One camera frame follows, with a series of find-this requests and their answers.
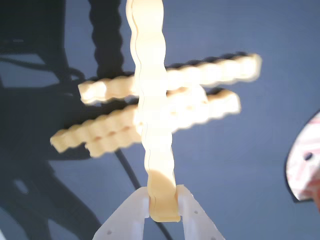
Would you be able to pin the crinkle-cut yellow toy fry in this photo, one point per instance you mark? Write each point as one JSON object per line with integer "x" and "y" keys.
{"x": 110, "y": 147}
{"x": 100, "y": 127}
{"x": 192, "y": 93}
{"x": 212, "y": 70}
{"x": 153, "y": 100}

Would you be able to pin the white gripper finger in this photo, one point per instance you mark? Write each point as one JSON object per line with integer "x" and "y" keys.
{"x": 125, "y": 217}
{"x": 195, "y": 222}

